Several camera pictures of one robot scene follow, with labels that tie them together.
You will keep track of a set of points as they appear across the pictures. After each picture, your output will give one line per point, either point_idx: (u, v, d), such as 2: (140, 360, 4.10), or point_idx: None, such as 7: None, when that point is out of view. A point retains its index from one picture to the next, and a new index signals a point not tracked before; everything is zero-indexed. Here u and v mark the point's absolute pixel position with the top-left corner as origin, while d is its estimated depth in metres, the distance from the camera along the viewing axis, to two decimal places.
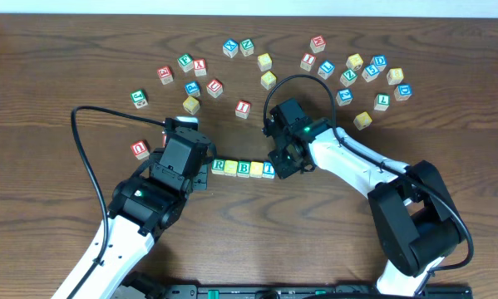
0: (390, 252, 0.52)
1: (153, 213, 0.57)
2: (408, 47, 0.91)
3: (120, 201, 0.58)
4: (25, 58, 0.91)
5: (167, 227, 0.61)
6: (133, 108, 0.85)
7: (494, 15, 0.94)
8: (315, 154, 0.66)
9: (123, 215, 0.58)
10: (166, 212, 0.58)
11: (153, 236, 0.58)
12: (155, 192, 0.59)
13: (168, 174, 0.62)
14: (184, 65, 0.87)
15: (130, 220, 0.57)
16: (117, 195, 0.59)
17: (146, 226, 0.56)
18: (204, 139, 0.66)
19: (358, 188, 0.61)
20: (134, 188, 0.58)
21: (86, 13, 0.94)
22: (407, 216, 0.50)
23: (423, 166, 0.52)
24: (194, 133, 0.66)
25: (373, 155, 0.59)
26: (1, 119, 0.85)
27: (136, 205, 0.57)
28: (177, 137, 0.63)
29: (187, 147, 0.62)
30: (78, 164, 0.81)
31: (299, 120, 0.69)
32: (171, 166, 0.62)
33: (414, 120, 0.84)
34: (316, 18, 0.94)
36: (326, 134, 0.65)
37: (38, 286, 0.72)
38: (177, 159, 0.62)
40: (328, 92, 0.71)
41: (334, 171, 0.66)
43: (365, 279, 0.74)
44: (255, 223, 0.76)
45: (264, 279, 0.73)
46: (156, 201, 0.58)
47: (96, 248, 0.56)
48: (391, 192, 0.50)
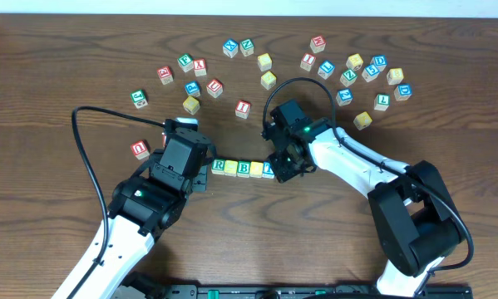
0: (390, 253, 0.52)
1: (153, 213, 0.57)
2: (408, 47, 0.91)
3: (120, 201, 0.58)
4: (25, 59, 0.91)
5: (167, 227, 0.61)
6: (133, 108, 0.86)
7: (495, 15, 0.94)
8: (315, 154, 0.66)
9: (123, 215, 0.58)
10: (166, 212, 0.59)
11: (153, 236, 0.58)
12: (155, 192, 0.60)
13: (168, 174, 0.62)
14: (184, 65, 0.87)
15: (130, 220, 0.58)
16: (117, 195, 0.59)
17: (146, 226, 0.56)
18: (204, 139, 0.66)
19: (358, 188, 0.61)
20: (135, 189, 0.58)
21: (87, 13, 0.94)
22: (407, 216, 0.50)
23: (423, 166, 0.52)
24: (194, 134, 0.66)
25: (373, 155, 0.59)
26: (1, 119, 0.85)
27: (137, 205, 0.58)
28: (178, 138, 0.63)
29: (188, 147, 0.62)
30: (78, 164, 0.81)
31: (299, 120, 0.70)
32: (171, 166, 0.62)
33: (414, 120, 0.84)
34: (316, 18, 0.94)
36: (326, 134, 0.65)
37: (39, 286, 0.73)
38: (177, 159, 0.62)
40: (327, 93, 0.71)
41: (334, 171, 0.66)
43: (365, 279, 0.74)
44: (255, 223, 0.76)
45: (264, 279, 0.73)
46: (156, 201, 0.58)
47: (96, 248, 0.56)
48: (392, 192, 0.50)
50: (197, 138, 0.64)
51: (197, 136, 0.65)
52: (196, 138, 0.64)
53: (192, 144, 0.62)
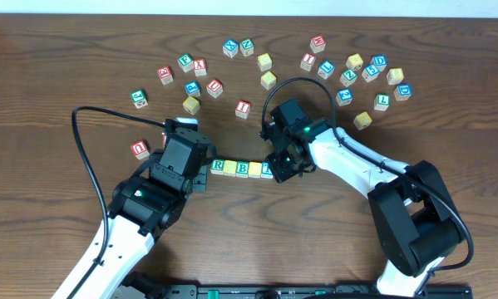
0: (390, 253, 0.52)
1: (153, 213, 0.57)
2: (408, 47, 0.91)
3: (120, 201, 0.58)
4: (25, 59, 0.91)
5: (167, 227, 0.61)
6: (133, 108, 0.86)
7: (495, 14, 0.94)
8: (315, 153, 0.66)
9: (123, 215, 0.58)
10: (166, 212, 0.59)
11: (153, 236, 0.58)
12: (155, 192, 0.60)
13: (168, 174, 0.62)
14: (184, 65, 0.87)
15: (130, 220, 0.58)
16: (117, 195, 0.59)
17: (146, 226, 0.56)
18: (204, 139, 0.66)
19: (358, 188, 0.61)
20: (135, 189, 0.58)
21: (87, 13, 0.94)
22: (406, 216, 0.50)
23: (423, 166, 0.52)
24: (194, 134, 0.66)
25: (373, 155, 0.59)
26: (1, 119, 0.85)
27: (137, 205, 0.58)
28: (177, 138, 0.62)
29: (188, 148, 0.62)
30: (78, 164, 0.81)
31: (299, 120, 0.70)
32: (171, 166, 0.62)
33: (414, 120, 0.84)
34: (316, 18, 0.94)
36: (326, 134, 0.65)
37: (39, 286, 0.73)
38: (177, 159, 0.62)
40: (327, 93, 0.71)
41: (334, 170, 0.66)
43: (365, 279, 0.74)
44: (255, 223, 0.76)
45: (264, 279, 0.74)
46: (156, 201, 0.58)
47: (96, 248, 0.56)
48: (392, 192, 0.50)
50: (197, 138, 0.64)
51: (197, 136, 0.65)
52: (196, 138, 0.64)
53: (192, 144, 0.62)
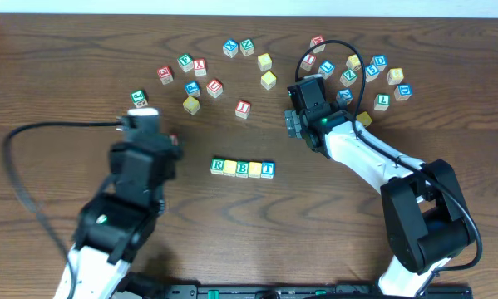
0: (396, 249, 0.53)
1: (120, 238, 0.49)
2: (408, 47, 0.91)
3: (84, 229, 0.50)
4: (25, 59, 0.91)
5: (142, 244, 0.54)
6: (133, 108, 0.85)
7: (494, 15, 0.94)
8: (330, 144, 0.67)
9: (90, 244, 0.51)
10: (137, 231, 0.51)
11: (126, 259, 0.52)
12: (122, 210, 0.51)
13: (131, 188, 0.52)
14: (184, 65, 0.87)
15: (100, 248, 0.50)
16: (80, 223, 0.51)
17: (115, 254, 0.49)
18: (168, 138, 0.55)
19: (371, 180, 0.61)
20: (98, 213, 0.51)
21: (87, 13, 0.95)
22: (417, 213, 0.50)
23: (438, 164, 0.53)
24: (151, 134, 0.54)
25: (390, 151, 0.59)
26: (0, 119, 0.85)
27: (102, 231, 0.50)
28: (135, 145, 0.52)
29: (146, 158, 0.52)
30: (78, 164, 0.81)
31: (317, 105, 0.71)
32: (133, 180, 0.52)
33: (415, 120, 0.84)
34: (316, 18, 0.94)
36: (342, 125, 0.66)
37: (39, 286, 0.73)
38: (137, 172, 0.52)
40: (357, 53, 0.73)
41: (347, 163, 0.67)
43: (366, 279, 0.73)
44: (255, 224, 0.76)
45: (264, 279, 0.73)
46: (124, 223, 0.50)
47: (66, 287, 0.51)
48: (405, 187, 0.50)
50: (157, 142, 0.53)
51: (156, 141, 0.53)
52: (156, 143, 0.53)
53: (152, 154, 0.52)
